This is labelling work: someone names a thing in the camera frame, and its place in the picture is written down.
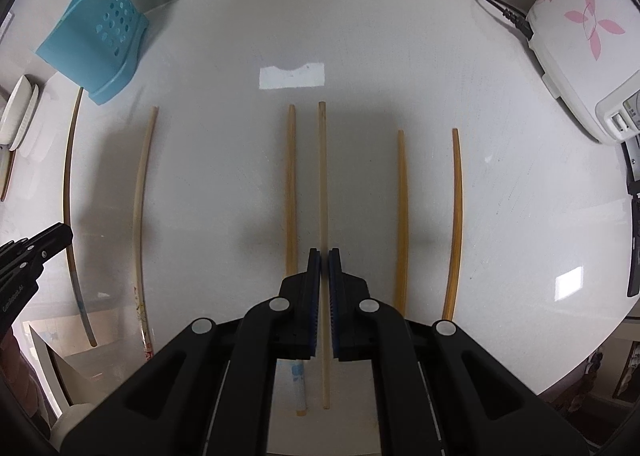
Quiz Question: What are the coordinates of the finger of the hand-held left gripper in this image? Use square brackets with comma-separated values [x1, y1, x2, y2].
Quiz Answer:
[26, 222, 75, 267]

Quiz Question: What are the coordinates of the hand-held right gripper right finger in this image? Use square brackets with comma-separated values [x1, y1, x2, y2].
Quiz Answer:
[329, 248, 591, 456]

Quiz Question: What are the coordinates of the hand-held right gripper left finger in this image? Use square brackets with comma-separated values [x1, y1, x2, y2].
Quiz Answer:
[60, 248, 321, 456]

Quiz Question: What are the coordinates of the brown chopstick blue patterned end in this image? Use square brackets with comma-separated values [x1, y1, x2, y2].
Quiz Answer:
[62, 84, 97, 348]
[393, 130, 410, 317]

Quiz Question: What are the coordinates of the wooden chopstick red patterned end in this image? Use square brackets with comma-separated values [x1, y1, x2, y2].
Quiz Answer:
[132, 106, 160, 362]

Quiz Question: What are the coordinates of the wooden chopstick pale floral end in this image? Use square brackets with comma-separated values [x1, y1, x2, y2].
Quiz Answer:
[285, 104, 309, 418]

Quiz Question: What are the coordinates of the plain pale wooden chopstick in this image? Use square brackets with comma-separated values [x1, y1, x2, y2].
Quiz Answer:
[317, 101, 332, 410]

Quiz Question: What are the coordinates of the dark brown patterned chopstick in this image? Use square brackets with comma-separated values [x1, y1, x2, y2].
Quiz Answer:
[441, 128, 464, 323]

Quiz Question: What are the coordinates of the blue plastic chopstick holder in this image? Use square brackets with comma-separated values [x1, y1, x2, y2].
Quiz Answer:
[35, 0, 150, 106]

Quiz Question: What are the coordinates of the person's left hand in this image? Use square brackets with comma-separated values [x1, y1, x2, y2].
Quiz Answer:
[0, 325, 41, 437]

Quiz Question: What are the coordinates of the round wooden board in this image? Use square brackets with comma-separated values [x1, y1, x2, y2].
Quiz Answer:
[0, 145, 17, 203]

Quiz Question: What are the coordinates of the white floral rice cooker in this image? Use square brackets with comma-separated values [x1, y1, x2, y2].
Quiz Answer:
[524, 0, 640, 145]

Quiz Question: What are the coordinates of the black power cable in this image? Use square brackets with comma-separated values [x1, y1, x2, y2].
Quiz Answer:
[475, 0, 534, 40]

